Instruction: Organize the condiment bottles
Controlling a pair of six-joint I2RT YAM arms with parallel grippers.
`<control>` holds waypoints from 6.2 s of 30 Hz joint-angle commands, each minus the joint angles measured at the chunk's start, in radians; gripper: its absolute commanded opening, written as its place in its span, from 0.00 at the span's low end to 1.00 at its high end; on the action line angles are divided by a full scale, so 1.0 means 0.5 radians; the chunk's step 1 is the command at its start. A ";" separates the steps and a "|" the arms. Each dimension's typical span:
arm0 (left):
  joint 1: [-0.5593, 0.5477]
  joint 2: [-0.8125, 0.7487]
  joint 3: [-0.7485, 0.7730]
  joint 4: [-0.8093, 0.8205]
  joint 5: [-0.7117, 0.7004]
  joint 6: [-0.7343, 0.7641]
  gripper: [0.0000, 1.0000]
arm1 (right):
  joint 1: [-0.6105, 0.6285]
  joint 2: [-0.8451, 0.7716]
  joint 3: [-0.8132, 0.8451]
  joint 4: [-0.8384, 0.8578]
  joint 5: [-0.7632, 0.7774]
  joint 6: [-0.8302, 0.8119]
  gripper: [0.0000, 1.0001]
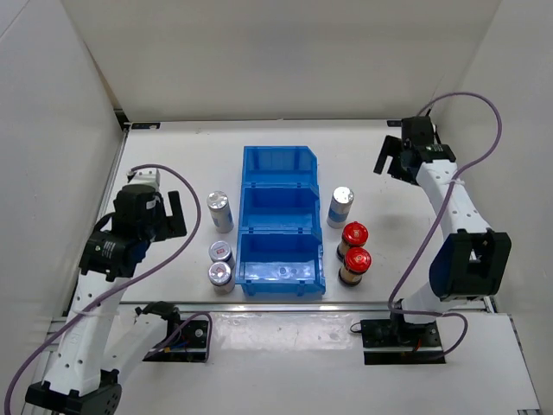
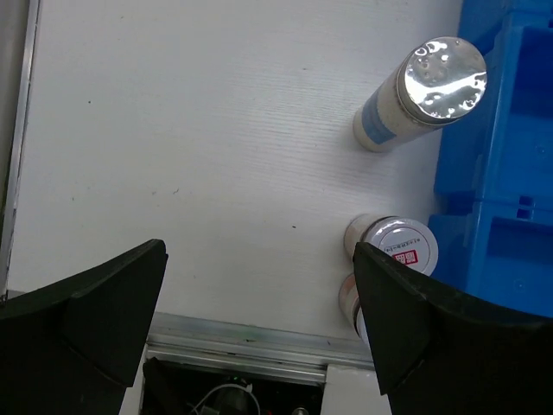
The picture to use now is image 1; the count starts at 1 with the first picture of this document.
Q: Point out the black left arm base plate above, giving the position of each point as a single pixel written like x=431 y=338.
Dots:
x=190 y=346

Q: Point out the blue storage bin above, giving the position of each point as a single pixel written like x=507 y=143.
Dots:
x=280 y=264
x=280 y=209
x=279 y=166

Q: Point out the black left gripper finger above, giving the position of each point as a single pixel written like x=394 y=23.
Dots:
x=152 y=238
x=176 y=221

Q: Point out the blue far storage bin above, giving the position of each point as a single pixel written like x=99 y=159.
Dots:
x=279 y=166

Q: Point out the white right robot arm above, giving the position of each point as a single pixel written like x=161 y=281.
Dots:
x=471 y=263

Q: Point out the blue near storage bin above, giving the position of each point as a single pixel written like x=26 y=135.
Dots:
x=280 y=264

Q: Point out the aluminium front rail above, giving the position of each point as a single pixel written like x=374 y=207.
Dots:
x=365 y=308

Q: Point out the tall silver-cap bottle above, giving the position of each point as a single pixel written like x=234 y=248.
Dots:
x=220 y=211
x=340 y=206

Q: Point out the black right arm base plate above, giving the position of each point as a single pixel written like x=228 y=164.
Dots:
x=393 y=342

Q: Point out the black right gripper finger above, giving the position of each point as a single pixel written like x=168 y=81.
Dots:
x=391 y=147
x=398 y=172

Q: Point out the short white-cap jar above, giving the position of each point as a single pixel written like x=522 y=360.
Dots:
x=221 y=251
x=221 y=277

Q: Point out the aluminium rail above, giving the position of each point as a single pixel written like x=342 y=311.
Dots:
x=123 y=123
x=509 y=368
x=365 y=308

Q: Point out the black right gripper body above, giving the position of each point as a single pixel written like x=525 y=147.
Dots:
x=403 y=150

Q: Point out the aluminium right rail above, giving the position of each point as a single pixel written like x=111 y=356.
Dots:
x=509 y=368

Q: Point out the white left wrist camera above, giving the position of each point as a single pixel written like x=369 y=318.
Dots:
x=148 y=177

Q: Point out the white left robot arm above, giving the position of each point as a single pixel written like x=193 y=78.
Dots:
x=87 y=376

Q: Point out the aluminium left rail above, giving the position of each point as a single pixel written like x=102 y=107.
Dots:
x=123 y=123

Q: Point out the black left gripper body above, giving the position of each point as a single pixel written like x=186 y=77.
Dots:
x=158 y=223

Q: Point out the red-lid sauce jar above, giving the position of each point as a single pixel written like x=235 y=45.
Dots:
x=354 y=234
x=355 y=264

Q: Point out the blue middle storage bin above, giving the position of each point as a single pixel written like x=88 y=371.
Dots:
x=280 y=209

